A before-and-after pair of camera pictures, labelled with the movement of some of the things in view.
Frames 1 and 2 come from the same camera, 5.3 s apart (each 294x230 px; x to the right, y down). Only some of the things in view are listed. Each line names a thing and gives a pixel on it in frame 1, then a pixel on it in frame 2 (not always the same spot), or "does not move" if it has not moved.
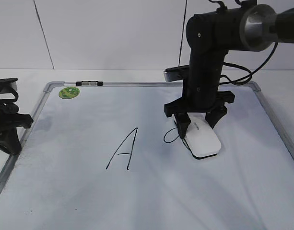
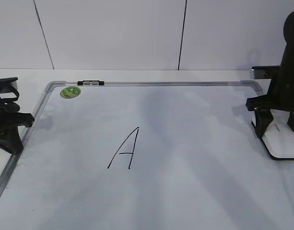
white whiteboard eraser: [200, 139] -> [282, 143]
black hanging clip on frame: [89, 83] does not move
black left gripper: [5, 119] does not move
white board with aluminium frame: [104, 155] does not move
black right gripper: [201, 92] -> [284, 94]
